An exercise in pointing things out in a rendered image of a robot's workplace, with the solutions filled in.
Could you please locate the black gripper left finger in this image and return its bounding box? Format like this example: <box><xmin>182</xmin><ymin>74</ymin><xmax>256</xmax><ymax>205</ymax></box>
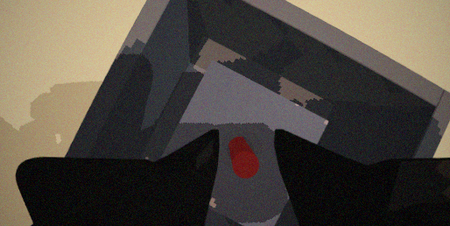
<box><xmin>16</xmin><ymin>130</ymin><xmax>220</xmax><ymax>226</ymax></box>

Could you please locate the dark grey open box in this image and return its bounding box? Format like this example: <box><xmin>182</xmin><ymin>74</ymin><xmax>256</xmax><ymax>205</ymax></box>
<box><xmin>65</xmin><ymin>0</ymin><xmax>450</xmax><ymax>165</ymax></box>

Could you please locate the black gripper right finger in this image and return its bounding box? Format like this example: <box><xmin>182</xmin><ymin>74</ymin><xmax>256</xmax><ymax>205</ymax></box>
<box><xmin>274</xmin><ymin>129</ymin><xmax>450</xmax><ymax>226</ymax></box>

